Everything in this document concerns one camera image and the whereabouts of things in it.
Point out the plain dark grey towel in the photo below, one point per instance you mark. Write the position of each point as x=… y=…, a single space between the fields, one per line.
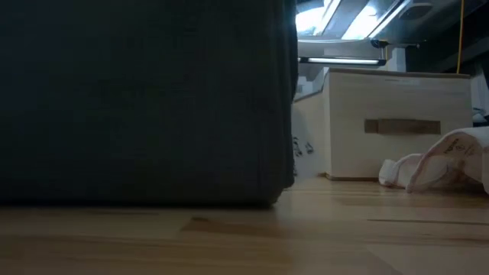
x=145 y=103

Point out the white towel orange grid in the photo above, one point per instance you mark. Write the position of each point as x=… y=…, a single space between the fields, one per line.
x=439 y=168

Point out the long LED light bar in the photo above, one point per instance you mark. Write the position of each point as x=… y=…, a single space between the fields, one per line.
x=344 y=60

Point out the beige fabric storage box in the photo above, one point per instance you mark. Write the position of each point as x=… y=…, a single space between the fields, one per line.
x=397 y=153

